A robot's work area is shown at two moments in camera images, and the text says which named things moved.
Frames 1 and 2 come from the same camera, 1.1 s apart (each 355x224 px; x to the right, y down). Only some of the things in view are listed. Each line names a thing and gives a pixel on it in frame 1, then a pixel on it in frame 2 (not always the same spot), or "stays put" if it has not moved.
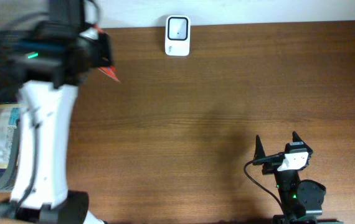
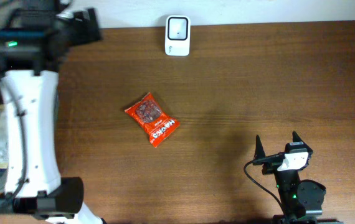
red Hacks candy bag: [110, 71] → [156, 122]
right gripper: [259, 151] stays put
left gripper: [104, 57] → [83, 18]
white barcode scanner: [177, 35] stays put
